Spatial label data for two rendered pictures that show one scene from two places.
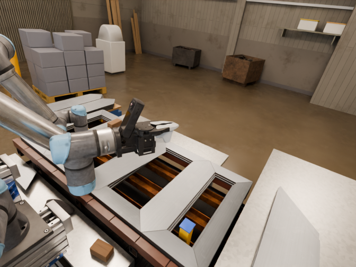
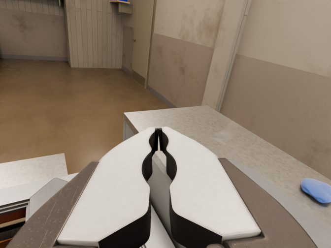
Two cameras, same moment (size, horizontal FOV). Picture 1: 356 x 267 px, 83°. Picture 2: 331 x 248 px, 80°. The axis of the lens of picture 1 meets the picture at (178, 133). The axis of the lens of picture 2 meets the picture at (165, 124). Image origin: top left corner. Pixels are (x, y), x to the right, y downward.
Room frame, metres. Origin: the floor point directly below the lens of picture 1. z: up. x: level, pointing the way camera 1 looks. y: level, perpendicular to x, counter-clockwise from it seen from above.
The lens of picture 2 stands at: (0.53, 0.11, 1.52)
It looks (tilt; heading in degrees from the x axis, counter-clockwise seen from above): 27 degrees down; 297
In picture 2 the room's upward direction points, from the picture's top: 9 degrees clockwise
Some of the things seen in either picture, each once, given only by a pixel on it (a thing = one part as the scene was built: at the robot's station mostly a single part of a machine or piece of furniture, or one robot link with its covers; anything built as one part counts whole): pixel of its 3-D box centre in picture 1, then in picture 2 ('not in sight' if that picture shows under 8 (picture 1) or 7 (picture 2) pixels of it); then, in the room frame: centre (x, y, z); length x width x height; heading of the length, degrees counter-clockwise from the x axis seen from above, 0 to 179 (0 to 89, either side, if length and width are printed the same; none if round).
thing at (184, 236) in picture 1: (184, 238); not in sight; (0.63, -0.11, 0.78); 0.05 x 0.05 x 0.19; 59
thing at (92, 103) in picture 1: (78, 107); not in sight; (1.87, 1.06, 0.82); 0.80 x 0.40 x 0.06; 149
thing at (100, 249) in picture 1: (101, 250); not in sight; (0.56, 0.30, 0.70); 0.10 x 0.06 x 0.05; 71
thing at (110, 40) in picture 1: (110, 49); not in sight; (6.27, 2.30, 0.65); 0.65 x 0.58 x 1.30; 58
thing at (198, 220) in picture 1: (128, 175); not in sight; (1.12, 0.32, 0.70); 1.66 x 0.08 x 0.05; 59
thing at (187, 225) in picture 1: (187, 226); not in sight; (0.63, -0.11, 0.88); 0.06 x 0.06 x 0.02; 59
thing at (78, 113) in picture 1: (78, 115); not in sight; (1.01, 0.57, 1.21); 0.09 x 0.08 x 0.11; 117
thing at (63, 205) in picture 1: (58, 208); not in sight; (0.77, 0.65, 0.70); 0.20 x 0.10 x 0.03; 72
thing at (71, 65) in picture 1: (67, 64); not in sight; (4.20, 2.47, 0.61); 1.22 x 0.82 x 1.21; 143
